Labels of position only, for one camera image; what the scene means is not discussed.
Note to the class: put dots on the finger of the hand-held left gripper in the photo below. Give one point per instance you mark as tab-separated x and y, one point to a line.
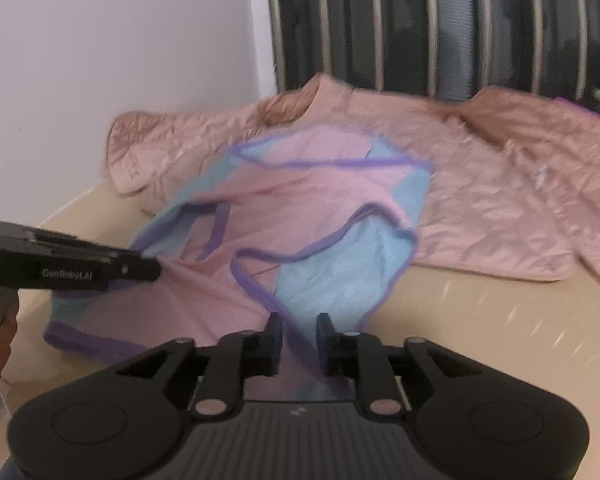
80	245
135	270

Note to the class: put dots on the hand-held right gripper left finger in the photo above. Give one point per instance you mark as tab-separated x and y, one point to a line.
272	350

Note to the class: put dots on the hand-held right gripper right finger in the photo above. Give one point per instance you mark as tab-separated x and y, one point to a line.
326	350

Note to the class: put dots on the pink and blue small garment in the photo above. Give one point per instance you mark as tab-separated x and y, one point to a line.
300	200

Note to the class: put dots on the pink quilted jacket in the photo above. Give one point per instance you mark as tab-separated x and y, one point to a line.
505	210

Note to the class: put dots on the metal window bars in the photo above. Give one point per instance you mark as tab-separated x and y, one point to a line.
377	25

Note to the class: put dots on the window with dark blinds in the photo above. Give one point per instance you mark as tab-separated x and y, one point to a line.
405	30

